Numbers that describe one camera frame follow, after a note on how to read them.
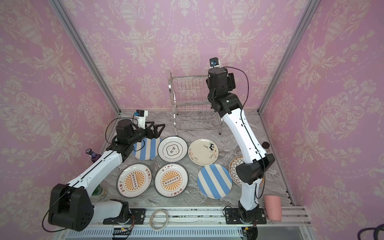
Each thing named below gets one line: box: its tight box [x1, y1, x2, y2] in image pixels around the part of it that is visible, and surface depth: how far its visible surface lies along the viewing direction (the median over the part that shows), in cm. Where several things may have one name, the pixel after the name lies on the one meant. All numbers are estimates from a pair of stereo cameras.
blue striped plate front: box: [197, 163, 233, 200], surface depth 87 cm
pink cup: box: [264, 195, 282, 222], surface depth 73 cm
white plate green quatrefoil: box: [157, 135, 188, 163], surface depth 99 cm
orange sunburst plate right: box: [154, 162, 189, 198], surface depth 87 cm
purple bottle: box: [85, 148, 102, 163], surface depth 79 cm
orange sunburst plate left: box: [116, 162, 153, 198], surface depth 87 cm
